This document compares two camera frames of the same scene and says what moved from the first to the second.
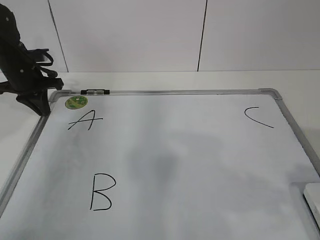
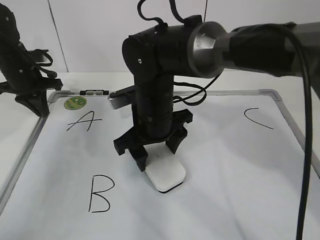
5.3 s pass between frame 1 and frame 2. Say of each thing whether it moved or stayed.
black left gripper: stayed
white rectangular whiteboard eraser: moved
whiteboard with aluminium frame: stayed
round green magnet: stayed
